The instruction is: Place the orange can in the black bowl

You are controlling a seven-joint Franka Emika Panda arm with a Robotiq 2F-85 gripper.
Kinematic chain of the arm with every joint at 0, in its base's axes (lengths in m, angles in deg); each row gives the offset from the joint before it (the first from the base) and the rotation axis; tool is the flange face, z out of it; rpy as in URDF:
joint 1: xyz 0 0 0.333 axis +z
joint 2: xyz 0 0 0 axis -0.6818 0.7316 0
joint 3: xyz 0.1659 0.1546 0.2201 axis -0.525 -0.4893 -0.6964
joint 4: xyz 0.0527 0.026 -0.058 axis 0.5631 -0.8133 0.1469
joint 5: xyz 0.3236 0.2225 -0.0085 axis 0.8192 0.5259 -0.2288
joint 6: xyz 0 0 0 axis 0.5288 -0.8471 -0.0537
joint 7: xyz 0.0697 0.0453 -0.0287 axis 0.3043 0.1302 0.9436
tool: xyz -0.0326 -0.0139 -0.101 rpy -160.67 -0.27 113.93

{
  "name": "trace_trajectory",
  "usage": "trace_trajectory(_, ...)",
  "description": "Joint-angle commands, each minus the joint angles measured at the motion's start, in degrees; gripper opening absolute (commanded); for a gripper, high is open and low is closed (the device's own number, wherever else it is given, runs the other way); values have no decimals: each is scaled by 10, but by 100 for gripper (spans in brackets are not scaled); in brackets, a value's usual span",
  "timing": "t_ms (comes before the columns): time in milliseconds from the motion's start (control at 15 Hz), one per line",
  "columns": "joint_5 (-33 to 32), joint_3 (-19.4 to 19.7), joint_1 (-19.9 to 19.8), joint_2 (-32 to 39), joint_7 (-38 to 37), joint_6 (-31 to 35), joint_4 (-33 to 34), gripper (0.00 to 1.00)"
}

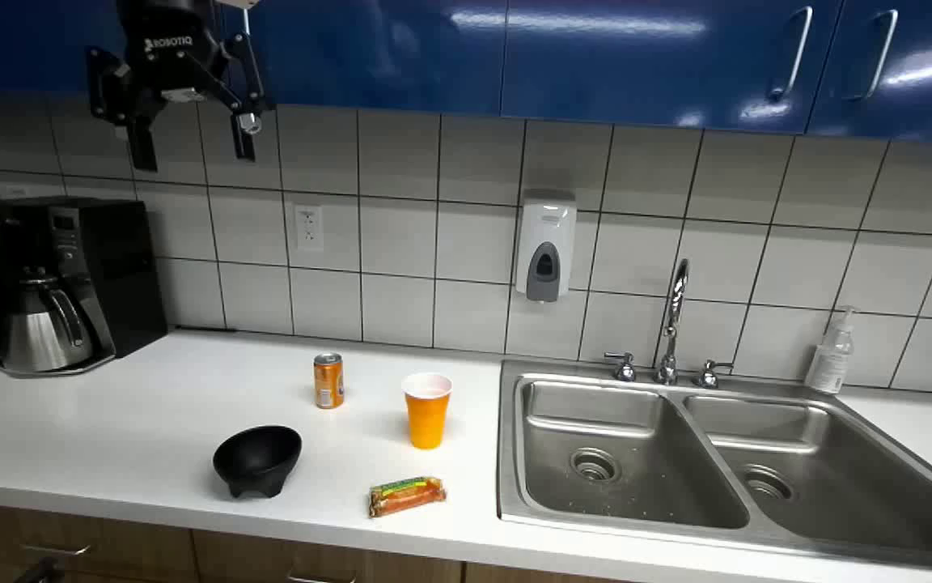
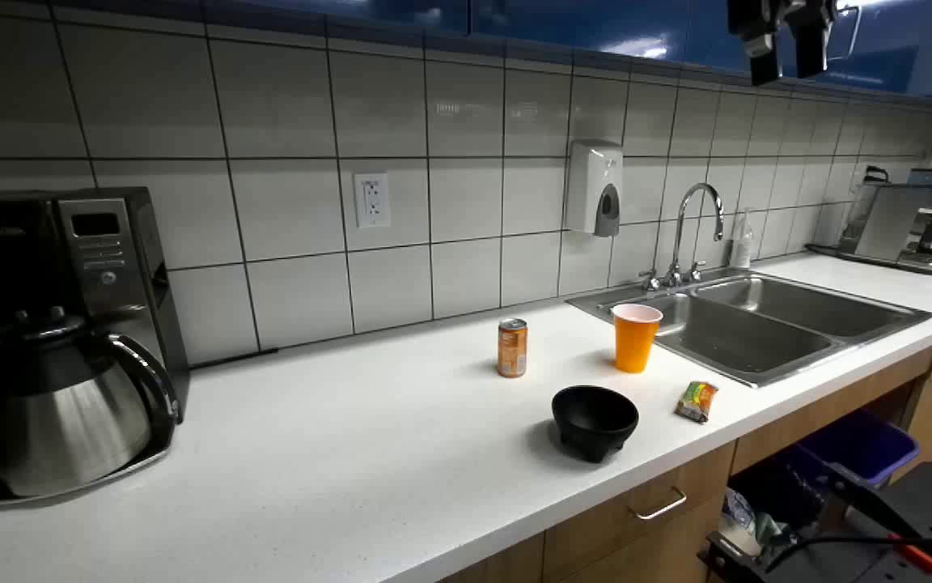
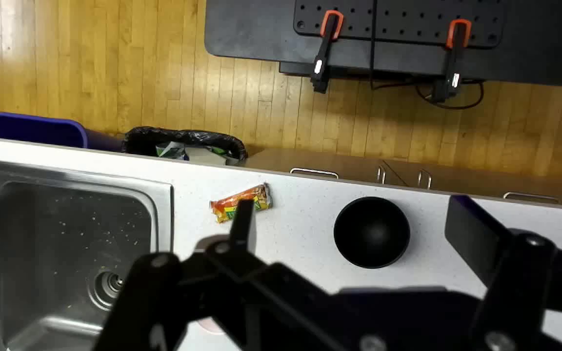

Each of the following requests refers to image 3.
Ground black cart platform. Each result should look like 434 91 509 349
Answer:
204 0 562 85

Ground snack bar wrapper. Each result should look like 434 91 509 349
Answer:
208 183 273 222

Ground wooden cabinet drawers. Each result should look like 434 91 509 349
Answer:
245 148 562 204

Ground black bowl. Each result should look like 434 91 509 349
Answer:
333 197 411 269

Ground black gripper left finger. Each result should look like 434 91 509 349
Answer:
91 202 253 351

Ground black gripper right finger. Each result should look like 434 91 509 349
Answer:
444 195 562 351

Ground black trash bag bin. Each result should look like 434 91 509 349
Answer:
122 126 247 163

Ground right orange black clamp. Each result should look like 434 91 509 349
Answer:
431 17 472 103

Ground blue bin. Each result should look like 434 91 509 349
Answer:
0 113 87 148

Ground orange black clamp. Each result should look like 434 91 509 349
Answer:
310 9 343 93
431 17 472 103

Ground left orange black clamp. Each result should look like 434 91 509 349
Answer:
310 9 343 93

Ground black cable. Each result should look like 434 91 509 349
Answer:
368 0 485 111

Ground stainless steel sink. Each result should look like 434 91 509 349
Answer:
0 161 173 351

